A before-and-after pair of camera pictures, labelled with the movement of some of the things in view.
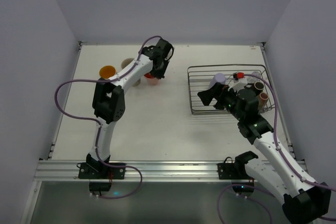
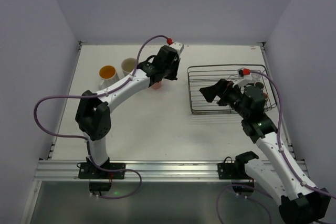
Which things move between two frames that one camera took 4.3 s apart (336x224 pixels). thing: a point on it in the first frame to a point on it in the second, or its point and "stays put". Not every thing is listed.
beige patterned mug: x=125 y=63 stays put
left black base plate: x=86 y=171 stays put
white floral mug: x=107 y=71 stays put
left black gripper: x=160 y=71 to x=171 y=69
